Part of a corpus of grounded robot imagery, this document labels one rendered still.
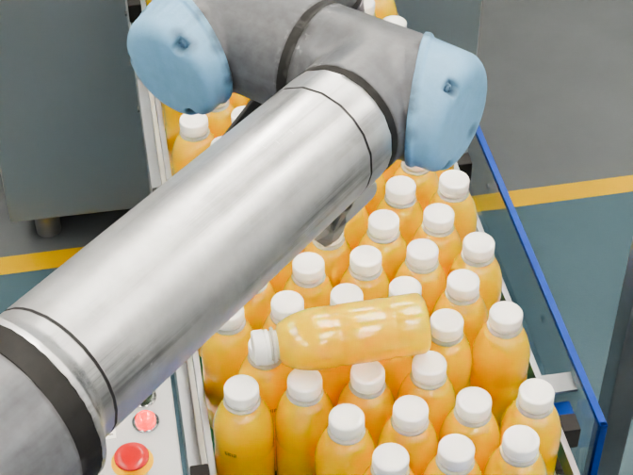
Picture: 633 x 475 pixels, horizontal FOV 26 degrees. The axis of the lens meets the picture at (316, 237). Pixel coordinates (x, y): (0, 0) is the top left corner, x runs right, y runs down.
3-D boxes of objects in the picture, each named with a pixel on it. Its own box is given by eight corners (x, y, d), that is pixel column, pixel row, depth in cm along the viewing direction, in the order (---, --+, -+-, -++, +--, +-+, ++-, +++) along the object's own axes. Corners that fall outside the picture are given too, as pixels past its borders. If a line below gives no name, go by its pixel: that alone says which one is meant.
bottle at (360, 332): (432, 298, 149) (264, 323, 147) (438, 360, 151) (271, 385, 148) (417, 285, 156) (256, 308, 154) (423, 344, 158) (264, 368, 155)
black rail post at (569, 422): (556, 475, 166) (564, 433, 161) (548, 455, 168) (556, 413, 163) (574, 472, 166) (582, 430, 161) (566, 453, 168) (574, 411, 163)
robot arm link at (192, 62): (251, 65, 79) (353, -41, 85) (103, 6, 84) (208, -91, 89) (267, 159, 85) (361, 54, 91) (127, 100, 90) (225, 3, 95)
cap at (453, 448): (481, 458, 145) (482, 447, 144) (454, 476, 143) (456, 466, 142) (456, 435, 147) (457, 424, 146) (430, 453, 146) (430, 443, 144)
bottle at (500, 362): (522, 445, 170) (538, 341, 157) (465, 444, 170) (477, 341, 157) (517, 401, 175) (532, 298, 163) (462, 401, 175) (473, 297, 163)
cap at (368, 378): (344, 384, 153) (344, 373, 152) (360, 362, 155) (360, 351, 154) (375, 398, 151) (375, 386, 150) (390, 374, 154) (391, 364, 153)
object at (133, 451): (116, 477, 141) (115, 470, 140) (113, 450, 143) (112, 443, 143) (151, 472, 141) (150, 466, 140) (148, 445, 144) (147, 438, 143)
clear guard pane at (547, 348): (553, 641, 199) (599, 425, 166) (428, 272, 256) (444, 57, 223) (556, 641, 199) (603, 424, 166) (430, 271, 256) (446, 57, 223)
